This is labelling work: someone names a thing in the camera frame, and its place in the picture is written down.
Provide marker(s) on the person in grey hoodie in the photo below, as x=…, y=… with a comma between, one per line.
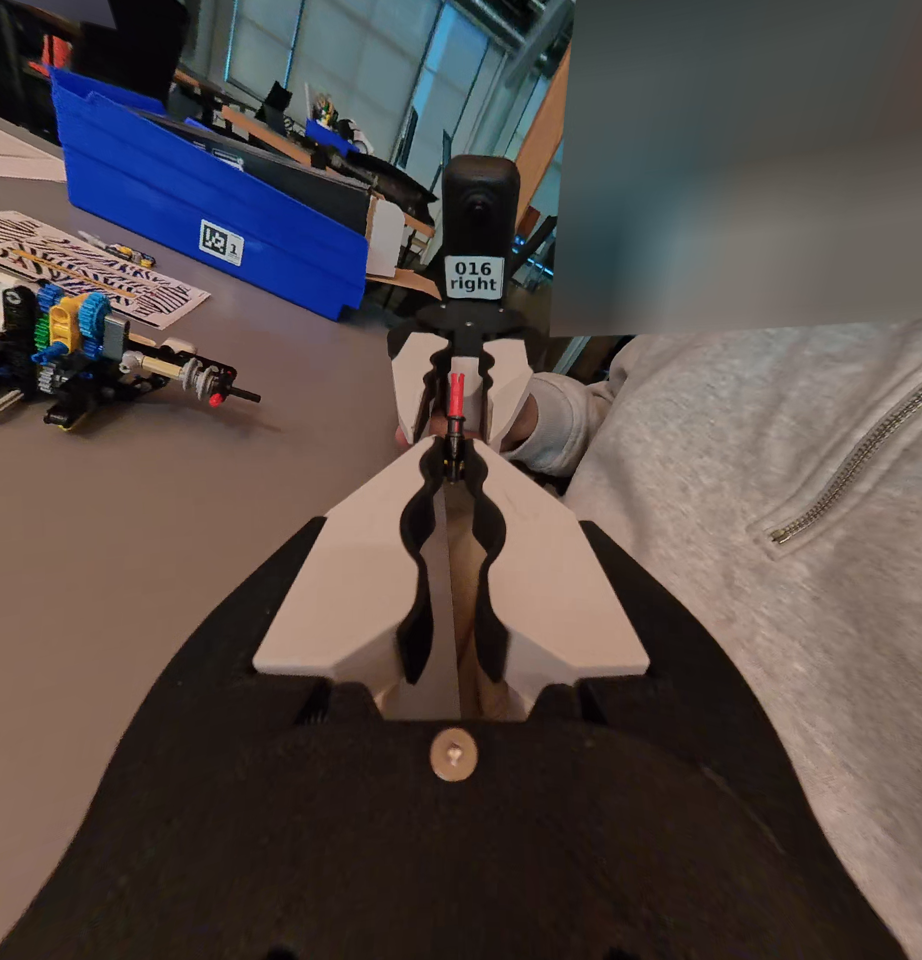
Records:
x=730, y=600

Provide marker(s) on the striped sticker sheet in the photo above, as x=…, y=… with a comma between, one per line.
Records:
x=157, y=294

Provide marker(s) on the small yellow lego piece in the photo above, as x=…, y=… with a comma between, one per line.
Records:
x=127, y=255

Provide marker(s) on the wooden beam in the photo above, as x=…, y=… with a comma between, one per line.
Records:
x=543, y=135

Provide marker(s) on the multicolour lego vehicle model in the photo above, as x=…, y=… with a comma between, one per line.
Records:
x=71, y=337

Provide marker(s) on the blue plastic bin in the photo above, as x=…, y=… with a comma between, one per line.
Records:
x=168, y=202

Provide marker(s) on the small blue bin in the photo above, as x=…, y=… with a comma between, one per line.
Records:
x=329, y=136

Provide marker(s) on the person's right forearm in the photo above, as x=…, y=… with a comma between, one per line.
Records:
x=569, y=427

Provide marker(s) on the cardboard box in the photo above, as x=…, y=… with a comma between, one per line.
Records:
x=386, y=236

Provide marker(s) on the person's right hand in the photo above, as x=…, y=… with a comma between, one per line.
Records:
x=530, y=424

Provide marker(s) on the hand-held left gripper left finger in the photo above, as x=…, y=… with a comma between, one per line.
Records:
x=333, y=592

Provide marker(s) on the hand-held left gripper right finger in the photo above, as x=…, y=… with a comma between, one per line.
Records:
x=562, y=592

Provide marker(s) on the red lego axle pin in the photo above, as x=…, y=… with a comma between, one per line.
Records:
x=456, y=394

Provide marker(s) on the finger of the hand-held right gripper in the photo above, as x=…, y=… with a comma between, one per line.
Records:
x=412, y=382
x=512, y=382

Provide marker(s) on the black monitor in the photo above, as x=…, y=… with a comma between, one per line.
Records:
x=277, y=101

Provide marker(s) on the wooden background desk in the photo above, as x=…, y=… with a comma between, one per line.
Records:
x=270, y=135

